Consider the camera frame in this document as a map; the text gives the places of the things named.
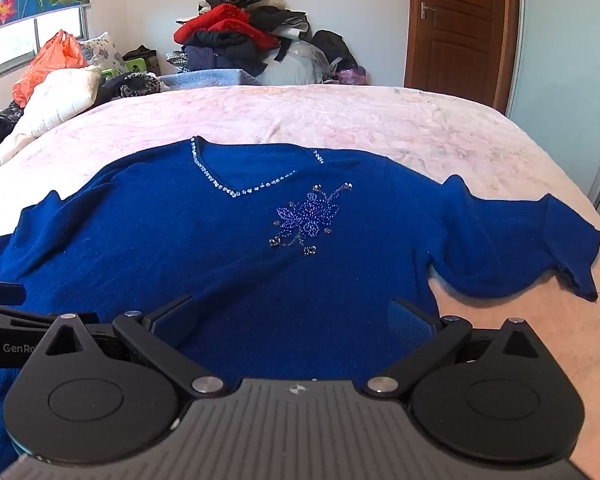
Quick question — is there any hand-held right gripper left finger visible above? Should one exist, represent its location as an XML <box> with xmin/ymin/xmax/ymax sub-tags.
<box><xmin>42</xmin><ymin>294</ymin><xmax>228</xmax><ymax>401</ymax></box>

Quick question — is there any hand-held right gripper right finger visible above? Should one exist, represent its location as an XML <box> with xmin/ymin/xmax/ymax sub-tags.
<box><xmin>366</xmin><ymin>299</ymin><xmax>548</xmax><ymax>401</ymax></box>

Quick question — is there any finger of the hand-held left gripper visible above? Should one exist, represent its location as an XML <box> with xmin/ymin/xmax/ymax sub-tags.
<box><xmin>0</xmin><ymin>281</ymin><xmax>27</xmax><ymax>307</ymax></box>

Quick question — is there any blue beaded sweater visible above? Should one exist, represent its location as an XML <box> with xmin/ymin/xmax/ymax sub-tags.
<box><xmin>0</xmin><ymin>136</ymin><xmax>600</xmax><ymax>480</ymax></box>

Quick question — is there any pile of clothes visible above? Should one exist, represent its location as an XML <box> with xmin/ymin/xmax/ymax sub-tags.
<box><xmin>166</xmin><ymin>0</ymin><xmax>313</xmax><ymax>86</ymax></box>

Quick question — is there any black and white patterned cloth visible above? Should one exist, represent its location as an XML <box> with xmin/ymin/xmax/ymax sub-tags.
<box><xmin>0</xmin><ymin>100</ymin><xmax>26</xmax><ymax>171</ymax></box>

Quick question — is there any white quilted duvet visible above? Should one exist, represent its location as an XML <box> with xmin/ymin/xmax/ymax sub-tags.
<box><xmin>0</xmin><ymin>65</ymin><xmax>103</xmax><ymax>171</ymax></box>

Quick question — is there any pink bed blanket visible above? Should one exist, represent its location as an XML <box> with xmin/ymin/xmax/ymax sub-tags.
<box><xmin>0</xmin><ymin>84</ymin><xmax>600</xmax><ymax>480</ymax></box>

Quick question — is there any orange plastic bag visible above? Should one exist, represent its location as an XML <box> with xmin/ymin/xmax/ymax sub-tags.
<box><xmin>12</xmin><ymin>30</ymin><xmax>88</xmax><ymax>108</ymax></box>

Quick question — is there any dark patterned clothing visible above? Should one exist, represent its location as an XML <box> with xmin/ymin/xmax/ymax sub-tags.
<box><xmin>92</xmin><ymin>71</ymin><xmax>171</xmax><ymax>106</ymax></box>

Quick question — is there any light blue fleece blanket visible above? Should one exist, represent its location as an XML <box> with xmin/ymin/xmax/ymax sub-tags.
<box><xmin>157</xmin><ymin>69</ymin><xmax>261</xmax><ymax>92</ymax></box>

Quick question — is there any window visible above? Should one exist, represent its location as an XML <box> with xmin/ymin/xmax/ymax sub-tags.
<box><xmin>0</xmin><ymin>5</ymin><xmax>88</xmax><ymax>86</ymax></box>

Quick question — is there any purple plastic bag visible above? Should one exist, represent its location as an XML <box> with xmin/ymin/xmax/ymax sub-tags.
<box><xmin>336</xmin><ymin>66</ymin><xmax>368</xmax><ymax>86</ymax></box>

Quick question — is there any green box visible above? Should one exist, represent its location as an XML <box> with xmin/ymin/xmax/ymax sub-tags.
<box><xmin>100</xmin><ymin>58</ymin><xmax>148</xmax><ymax>78</ymax></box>

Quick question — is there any floral pillow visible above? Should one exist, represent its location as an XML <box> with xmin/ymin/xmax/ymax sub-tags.
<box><xmin>77</xmin><ymin>31</ymin><xmax>128</xmax><ymax>76</ymax></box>

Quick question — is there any black handbag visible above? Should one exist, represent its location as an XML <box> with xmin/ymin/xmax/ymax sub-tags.
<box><xmin>122</xmin><ymin>45</ymin><xmax>158</xmax><ymax>68</ymax></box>

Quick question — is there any clear plastic bag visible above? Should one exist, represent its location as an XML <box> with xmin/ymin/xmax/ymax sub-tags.
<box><xmin>257</xmin><ymin>40</ymin><xmax>331</xmax><ymax>86</ymax></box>

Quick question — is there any black bag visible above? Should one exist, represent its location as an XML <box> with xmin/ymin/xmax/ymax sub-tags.
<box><xmin>311</xmin><ymin>30</ymin><xmax>358</xmax><ymax>73</ymax></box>

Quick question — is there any pale wardrobe sliding door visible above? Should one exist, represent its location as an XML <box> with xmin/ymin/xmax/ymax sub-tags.
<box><xmin>505</xmin><ymin>0</ymin><xmax>600</xmax><ymax>221</ymax></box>

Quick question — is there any brown wooden door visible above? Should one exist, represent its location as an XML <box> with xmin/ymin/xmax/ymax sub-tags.
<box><xmin>404</xmin><ymin>0</ymin><xmax>523</xmax><ymax>113</ymax></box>

